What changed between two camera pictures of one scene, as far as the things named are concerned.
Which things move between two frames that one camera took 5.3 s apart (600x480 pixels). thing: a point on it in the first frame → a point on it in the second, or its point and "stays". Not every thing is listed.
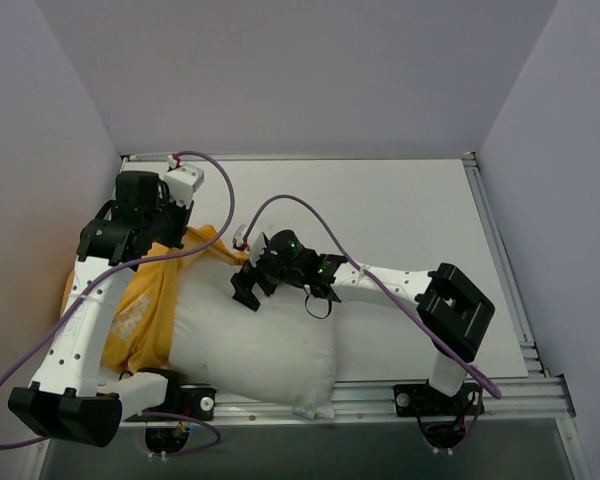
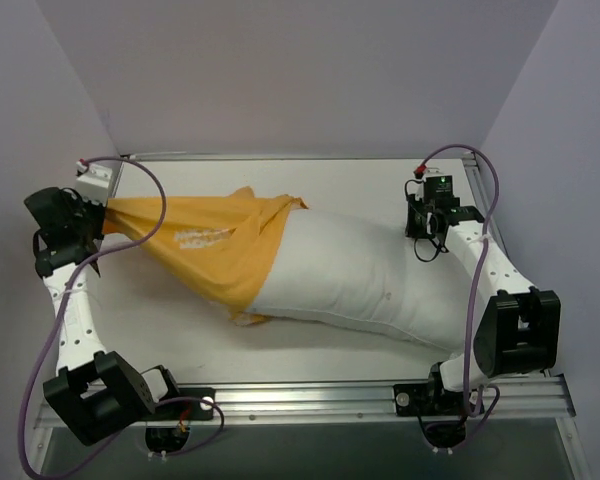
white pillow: x=280 y=353 → x=366 y=273
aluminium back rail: x=300 y=157 stays
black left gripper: x=178 y=223 → x=91 y=218
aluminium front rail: x=510 y=399 stays
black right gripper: x=255 y=279 → x=417 y=220
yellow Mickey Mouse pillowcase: x=141 y=333 → x=221 y=247
